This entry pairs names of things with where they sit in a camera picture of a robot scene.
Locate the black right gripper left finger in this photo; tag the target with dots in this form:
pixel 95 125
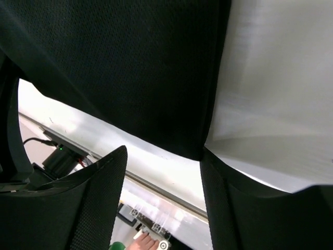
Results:
pixel 75 212

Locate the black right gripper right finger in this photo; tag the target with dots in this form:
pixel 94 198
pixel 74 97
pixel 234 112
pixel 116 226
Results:
pixel 245 214

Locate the black t shirt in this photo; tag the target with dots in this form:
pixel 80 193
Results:
pixel 149 68

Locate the bare human hand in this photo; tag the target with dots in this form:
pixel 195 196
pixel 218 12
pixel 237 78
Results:
pixel 144 242

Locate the green round object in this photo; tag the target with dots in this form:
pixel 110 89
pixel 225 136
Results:
pixel 117 246

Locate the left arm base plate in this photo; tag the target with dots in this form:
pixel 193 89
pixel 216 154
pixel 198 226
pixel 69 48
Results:
pixel 61 162

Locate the aluminium frame with brackets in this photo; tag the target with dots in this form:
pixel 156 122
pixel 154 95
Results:
pixel 142 224

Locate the aluminium table edge rail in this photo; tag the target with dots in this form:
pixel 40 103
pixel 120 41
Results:
pixel 172 176

